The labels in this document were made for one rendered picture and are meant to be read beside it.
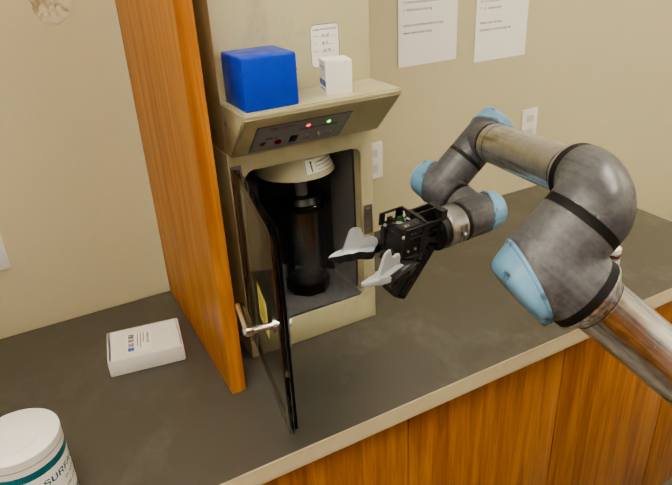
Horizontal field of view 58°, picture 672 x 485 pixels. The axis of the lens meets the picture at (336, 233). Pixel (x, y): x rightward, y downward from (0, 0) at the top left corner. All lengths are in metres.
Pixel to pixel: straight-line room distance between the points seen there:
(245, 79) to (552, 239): 0.54
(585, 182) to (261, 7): 0.63
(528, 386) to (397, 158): 0.79
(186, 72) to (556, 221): 0.60
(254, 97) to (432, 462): 0.88
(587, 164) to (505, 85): 1.25
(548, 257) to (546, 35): 1.44
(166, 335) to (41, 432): 0.43
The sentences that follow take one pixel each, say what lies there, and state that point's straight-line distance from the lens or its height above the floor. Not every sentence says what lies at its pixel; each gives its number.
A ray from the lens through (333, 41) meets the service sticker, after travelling 1.23.
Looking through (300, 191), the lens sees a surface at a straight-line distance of 1.36.
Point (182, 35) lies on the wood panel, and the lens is 1.02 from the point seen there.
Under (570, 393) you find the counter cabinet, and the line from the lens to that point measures 1.69.
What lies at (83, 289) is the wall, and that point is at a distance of 1.69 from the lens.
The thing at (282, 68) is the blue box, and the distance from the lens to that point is 1.07.
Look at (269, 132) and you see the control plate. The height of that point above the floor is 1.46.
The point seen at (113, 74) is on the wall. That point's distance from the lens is 1.54.
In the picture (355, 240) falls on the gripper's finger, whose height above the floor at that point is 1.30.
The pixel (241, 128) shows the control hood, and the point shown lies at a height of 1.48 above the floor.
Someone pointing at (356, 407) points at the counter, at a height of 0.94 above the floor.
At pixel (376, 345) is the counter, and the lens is 1.40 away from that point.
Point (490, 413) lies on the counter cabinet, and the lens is 1.50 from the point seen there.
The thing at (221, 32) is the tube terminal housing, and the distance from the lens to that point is 1.14.
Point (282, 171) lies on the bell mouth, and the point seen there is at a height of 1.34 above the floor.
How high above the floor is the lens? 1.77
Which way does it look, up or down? 26 degrees down
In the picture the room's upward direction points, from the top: 3 degrees counter-clockwise
